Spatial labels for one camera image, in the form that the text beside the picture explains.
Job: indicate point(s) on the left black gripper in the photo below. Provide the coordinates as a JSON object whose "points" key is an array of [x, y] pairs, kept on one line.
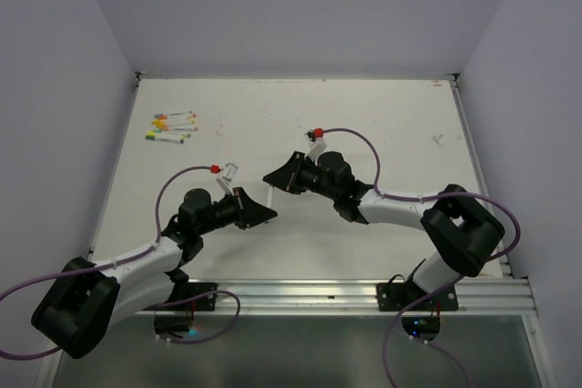
{"points": [[248, 212]]}

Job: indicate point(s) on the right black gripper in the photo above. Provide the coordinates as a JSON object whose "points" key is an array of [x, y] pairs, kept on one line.
{"points": [[287, 176]]}

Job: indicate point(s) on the light green marker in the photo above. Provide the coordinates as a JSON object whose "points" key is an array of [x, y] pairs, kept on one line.
{"points": [[270, 194]]}

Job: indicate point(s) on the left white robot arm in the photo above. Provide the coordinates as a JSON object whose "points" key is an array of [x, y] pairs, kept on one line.
{"points": [[87, 298]]}

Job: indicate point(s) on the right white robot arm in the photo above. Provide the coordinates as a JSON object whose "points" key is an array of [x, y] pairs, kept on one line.
{"points": [[464, 233]]}

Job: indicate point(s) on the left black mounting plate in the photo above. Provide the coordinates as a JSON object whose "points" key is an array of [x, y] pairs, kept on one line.
{"points": [[205, 302]]}

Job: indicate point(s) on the black mounting plate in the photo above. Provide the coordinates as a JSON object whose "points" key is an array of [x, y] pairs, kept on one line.
{"points": [[393, 297], [205, 302]]}

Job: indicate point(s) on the orange capped marker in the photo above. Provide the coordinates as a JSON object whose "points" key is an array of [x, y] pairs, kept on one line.
{"points": [[174, 122]]}

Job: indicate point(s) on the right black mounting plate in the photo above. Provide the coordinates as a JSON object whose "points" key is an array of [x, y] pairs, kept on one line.
{"points": [[393, 297]]}

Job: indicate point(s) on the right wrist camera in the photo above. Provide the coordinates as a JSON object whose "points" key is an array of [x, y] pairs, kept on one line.
{"points": [[316, 143]]}

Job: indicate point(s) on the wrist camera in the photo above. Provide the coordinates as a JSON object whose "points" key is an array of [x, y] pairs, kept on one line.
{"points": [[224, 176], [316, 143]]}

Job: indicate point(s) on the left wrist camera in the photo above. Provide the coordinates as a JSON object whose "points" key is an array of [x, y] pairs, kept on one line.
{"points": [[224, 176]]}

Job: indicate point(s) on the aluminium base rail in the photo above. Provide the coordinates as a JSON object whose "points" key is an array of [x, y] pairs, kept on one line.
{"points": [[481, 296]]}

